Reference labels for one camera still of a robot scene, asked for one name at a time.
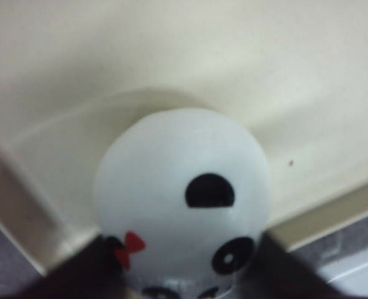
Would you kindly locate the panda bun with bow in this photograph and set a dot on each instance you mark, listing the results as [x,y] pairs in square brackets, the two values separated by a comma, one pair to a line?
[183,199]

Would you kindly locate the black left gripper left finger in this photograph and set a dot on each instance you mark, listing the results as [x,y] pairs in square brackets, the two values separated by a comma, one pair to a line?
[94,272]

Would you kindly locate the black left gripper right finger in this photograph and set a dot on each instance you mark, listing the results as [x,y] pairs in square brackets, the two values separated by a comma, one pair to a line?
[266,270]

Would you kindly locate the cream rectangular plastic tray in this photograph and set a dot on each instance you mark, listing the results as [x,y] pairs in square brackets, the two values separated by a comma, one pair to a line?
[74,74]

